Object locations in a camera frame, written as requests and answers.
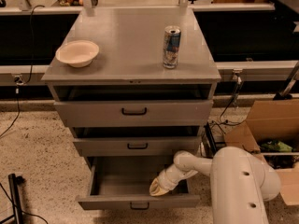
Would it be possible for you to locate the black cable left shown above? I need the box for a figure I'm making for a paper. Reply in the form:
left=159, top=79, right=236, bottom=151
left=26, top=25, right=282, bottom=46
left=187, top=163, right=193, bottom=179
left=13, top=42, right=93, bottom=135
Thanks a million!
left=0, top=5, right=47, bottom=139

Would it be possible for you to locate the grey bottom drawer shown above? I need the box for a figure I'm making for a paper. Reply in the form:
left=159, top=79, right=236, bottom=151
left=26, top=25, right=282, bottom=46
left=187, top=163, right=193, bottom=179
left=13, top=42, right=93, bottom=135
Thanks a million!
left=77, top=156, right=199, bottom=211

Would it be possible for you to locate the grey drawer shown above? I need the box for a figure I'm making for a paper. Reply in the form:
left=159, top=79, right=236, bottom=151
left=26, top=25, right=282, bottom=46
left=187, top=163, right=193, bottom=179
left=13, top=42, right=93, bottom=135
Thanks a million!
left=54, top=100, right=213, bottom=128
left=77, top=156, right=199, bottom=211
left=73, top=137, right=201, bottom=157

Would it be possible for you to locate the grey top drawer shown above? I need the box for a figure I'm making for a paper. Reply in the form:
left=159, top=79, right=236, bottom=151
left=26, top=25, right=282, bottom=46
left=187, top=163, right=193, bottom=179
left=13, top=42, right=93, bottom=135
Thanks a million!
left=54, top=100, right=213, bottom=128

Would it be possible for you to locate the brown cardboard box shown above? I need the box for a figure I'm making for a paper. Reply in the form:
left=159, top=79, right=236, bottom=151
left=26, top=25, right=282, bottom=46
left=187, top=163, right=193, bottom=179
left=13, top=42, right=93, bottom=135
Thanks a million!
left=224, top=99, right=299, bottom=205

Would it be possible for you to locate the green item in box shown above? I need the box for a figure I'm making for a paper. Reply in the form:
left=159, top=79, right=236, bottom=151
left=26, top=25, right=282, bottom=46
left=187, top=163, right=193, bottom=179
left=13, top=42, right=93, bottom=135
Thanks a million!
left=261, top=140, right=292, bottom=152

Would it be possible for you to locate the black stand lower left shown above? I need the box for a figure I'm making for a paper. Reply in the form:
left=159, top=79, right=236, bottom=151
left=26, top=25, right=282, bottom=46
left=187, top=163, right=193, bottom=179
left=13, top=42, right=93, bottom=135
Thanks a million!
left=0, top=174, right=24, bottom=224

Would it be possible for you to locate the black bar on floor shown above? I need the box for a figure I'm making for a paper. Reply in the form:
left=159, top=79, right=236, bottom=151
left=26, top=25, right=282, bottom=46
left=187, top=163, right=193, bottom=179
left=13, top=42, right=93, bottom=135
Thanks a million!
left=205, top=122, right=218, bottom=155

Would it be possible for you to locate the grey drawer cabinet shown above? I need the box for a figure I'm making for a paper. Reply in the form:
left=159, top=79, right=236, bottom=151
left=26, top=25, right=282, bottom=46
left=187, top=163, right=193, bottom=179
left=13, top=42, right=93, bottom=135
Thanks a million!
left=40, top=7, right=222, bottom=180

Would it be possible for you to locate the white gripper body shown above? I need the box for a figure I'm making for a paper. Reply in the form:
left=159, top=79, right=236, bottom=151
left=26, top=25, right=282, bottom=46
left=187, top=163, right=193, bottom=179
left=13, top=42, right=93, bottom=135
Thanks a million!
left=157, top=165, right=197, bottom=192

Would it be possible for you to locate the blue silver drink can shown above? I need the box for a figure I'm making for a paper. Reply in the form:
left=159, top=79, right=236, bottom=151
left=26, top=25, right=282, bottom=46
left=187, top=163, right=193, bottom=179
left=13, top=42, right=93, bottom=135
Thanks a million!
left=163, top=25, right=181, bottom=69

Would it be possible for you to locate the white bowl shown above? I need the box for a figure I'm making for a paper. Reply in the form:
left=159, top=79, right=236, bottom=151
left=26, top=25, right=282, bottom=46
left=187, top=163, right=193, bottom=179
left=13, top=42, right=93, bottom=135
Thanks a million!
left=55, top=40, right=100, bottom=68

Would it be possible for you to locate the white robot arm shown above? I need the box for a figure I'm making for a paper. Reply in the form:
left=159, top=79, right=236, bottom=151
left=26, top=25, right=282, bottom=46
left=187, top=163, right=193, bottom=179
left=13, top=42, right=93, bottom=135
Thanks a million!
left=149, top=147, right=281, bottom=224

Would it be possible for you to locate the grey middle drawer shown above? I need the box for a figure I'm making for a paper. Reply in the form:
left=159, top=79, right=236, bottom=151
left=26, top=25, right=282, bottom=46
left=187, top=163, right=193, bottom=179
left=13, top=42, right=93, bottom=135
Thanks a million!
left=73, top=137, right=201, bottom=157

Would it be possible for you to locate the black cables right floor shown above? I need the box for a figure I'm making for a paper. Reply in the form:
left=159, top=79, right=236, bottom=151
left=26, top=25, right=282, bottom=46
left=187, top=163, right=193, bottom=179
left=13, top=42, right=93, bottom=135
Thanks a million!
left=207, top=75, right=250, bottom=133

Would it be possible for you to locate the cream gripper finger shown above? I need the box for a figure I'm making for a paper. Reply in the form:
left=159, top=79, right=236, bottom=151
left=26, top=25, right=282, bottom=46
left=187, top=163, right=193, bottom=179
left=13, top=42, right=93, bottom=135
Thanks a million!
left=150, top=186, right=168, bottom=197
left=149, top=178, right=162, bottom=194

